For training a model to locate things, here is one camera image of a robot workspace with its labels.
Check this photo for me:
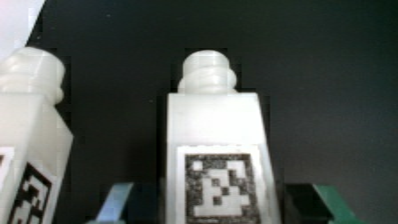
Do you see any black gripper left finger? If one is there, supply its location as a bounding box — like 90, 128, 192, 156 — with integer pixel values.
83, 182, 158, 224

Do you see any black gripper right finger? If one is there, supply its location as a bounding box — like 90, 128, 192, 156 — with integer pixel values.
284, 183, 362, 224

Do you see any white table leg with tag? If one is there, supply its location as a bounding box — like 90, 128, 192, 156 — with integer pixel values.
165, 50, 282, 224

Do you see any white square tabletop panel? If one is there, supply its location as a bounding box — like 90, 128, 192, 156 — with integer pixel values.
0, 0, 46, 61

